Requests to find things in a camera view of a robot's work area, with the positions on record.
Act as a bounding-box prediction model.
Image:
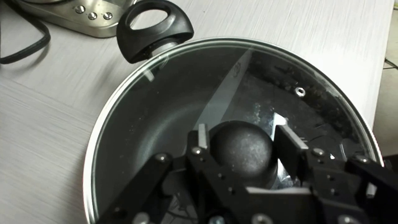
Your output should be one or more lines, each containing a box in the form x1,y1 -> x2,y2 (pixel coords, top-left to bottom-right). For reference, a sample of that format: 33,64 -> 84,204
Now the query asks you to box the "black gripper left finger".
97,122 -> 250,224

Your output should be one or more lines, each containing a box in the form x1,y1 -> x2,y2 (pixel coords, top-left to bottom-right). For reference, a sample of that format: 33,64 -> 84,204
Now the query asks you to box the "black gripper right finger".
271,122 -> 398,224

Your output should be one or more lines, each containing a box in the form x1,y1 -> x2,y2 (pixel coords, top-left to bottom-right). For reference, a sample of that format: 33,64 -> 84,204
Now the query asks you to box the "glass lid with black knob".
82,37 -> 384,224

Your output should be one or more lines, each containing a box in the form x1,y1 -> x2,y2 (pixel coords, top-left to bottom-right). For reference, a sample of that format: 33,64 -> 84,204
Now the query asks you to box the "steel appliance base with buttons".
16,0 -> 138,38

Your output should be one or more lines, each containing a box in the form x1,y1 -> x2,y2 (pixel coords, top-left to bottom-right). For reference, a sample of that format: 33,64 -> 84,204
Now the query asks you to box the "black pot with loop handle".
82,0 -> 384,224

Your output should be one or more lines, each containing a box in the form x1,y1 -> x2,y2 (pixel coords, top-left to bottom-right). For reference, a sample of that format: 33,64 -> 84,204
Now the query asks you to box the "black appliance power cord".
0,7 -> 52,66

